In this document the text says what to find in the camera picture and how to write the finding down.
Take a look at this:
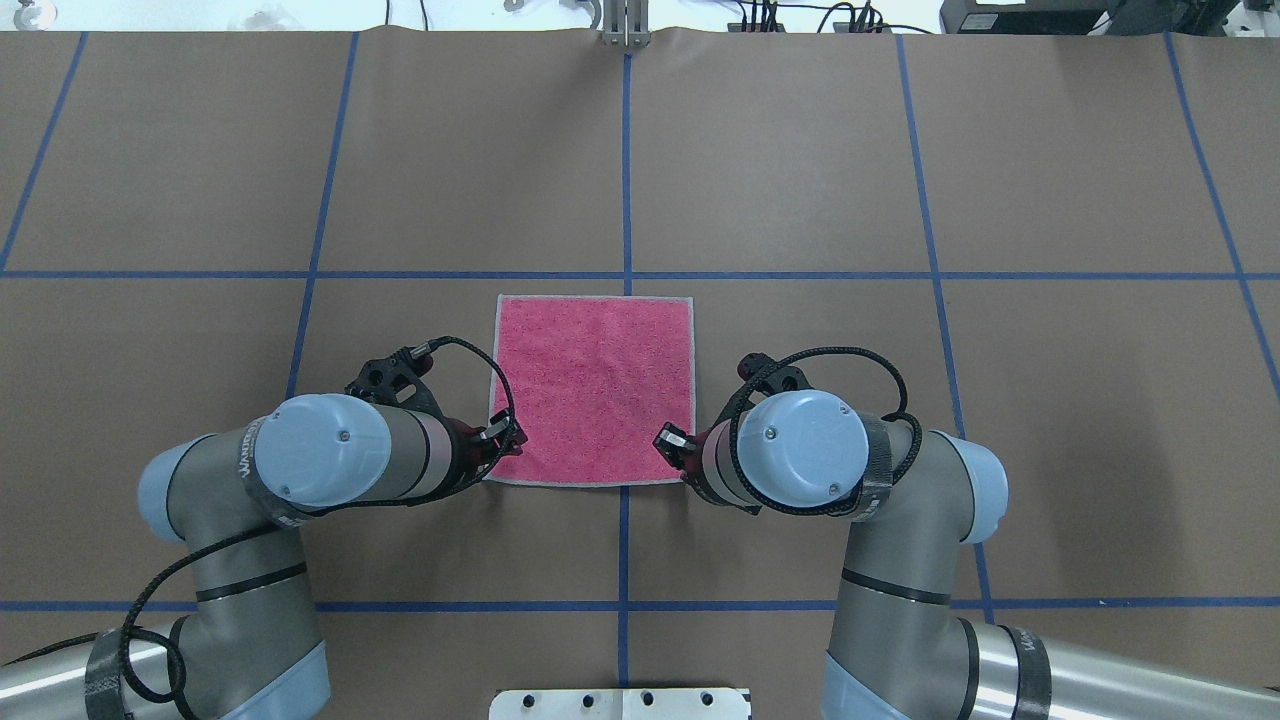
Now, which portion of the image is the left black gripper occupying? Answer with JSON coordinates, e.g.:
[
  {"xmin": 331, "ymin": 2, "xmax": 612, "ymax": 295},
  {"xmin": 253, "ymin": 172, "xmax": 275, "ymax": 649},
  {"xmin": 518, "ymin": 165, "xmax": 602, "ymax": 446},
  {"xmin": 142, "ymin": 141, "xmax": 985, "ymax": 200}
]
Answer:
[{"xmin": 445, "ymin": 416, "xmax": 527, "ymax": 483}]

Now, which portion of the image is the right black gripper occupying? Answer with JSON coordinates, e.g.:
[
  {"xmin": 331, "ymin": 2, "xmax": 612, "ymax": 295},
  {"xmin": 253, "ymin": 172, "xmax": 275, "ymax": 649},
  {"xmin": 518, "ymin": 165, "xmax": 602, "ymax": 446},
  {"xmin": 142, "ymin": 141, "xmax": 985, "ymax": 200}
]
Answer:
[{"xmin": 653, "ymin": 423, "xmax": 710, "ymax": 486}]

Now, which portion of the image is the pink and grey towel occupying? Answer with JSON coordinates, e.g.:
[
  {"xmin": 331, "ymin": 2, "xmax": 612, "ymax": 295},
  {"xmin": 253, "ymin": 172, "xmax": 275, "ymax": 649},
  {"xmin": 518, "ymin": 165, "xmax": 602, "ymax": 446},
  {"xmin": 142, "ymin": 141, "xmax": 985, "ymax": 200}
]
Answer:
[{"xmin": 493, "ymin": 295, "xmax": 696, "ymax": 488}]

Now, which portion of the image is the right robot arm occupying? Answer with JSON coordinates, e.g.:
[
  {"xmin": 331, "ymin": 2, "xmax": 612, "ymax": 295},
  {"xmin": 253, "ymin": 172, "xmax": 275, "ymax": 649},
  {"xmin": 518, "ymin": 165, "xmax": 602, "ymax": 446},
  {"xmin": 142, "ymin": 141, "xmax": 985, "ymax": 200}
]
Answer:
[{"xmin": 654, "ymin": 389, "xmax": 1277, "ymax": 719}]

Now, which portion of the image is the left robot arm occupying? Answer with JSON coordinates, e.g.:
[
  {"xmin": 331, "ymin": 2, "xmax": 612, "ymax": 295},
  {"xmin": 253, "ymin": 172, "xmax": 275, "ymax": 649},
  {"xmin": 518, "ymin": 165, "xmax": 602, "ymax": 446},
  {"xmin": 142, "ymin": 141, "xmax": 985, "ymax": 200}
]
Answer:
[{"xmin": 3, "ymin": 395, "xmax": 525, "ymax": 719}]

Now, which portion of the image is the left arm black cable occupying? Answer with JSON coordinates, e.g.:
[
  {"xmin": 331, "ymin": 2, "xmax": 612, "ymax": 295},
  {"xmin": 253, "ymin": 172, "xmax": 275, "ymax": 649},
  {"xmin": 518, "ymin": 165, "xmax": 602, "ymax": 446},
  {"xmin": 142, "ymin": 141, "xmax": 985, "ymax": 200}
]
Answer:
[{"xmin": 0, "ymin": 336, "xmax": 518, "ymax": 705}]

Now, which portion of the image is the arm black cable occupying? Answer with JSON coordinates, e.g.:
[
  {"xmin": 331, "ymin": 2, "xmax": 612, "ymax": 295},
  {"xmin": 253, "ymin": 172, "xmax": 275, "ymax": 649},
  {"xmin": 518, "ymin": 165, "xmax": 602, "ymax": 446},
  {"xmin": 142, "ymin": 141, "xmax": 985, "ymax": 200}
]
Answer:
[
  {"xmin": 727, "ymin": 347, "xmax": 923, "ymax": 518},
  {"xmin": 0, "ymin": 336, "xmax": 518, "ymax": 705}
]

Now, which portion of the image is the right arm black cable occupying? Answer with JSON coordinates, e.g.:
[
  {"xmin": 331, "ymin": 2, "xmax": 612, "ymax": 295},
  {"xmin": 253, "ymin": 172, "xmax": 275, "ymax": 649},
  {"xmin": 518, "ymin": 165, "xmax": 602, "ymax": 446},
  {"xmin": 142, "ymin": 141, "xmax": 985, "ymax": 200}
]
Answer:
[{"xmin": 727, "ymin": 347, "xmax": 923, "ymax": 518}]

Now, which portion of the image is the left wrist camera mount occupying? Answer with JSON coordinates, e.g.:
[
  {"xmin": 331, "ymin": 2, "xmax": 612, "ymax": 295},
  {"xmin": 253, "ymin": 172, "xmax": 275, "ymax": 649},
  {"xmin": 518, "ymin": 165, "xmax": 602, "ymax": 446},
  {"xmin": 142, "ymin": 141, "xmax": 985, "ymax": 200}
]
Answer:
[{"xmin": 343, "ymin": 347, "xmax": 442, "ymax": 414}]

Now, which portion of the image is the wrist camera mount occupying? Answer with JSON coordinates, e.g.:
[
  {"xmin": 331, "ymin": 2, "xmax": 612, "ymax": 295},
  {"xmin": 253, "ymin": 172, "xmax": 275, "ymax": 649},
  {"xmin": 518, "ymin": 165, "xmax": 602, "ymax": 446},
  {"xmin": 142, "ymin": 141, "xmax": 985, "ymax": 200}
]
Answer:
[
  {"xmin": 343, "ymin": 347, "xmax": 442, "ymax": 414},
  {"xmin": 736, "ymin": 352, "xmax": 812, "ymax": 397}
]

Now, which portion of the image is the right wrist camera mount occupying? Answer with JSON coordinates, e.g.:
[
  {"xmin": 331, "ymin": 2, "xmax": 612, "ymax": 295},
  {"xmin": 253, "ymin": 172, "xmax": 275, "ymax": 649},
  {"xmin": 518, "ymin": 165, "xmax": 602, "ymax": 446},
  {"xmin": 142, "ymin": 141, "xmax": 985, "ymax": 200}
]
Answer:
[{"xmin": 736, "ymin": 352, "xmax": 812, "ymax": 397}]

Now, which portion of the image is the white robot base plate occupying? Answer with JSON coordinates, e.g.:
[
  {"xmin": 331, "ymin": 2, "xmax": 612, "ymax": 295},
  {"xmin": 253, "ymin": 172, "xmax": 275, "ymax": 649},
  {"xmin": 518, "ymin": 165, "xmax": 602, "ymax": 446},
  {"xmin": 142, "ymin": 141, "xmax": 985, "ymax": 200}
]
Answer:
[{"xmin": 488, "ymin": 687, "xmax": 754, "ymax": 719}]

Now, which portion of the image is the aluminium frame post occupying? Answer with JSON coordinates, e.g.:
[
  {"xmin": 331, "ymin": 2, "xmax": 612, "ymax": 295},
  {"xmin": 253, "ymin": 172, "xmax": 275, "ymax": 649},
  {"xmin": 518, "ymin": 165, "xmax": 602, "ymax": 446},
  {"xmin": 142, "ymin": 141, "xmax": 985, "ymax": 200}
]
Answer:
[{"xmin": 589, "ymin": 0, "xmax": 652, "ymax": 50}]

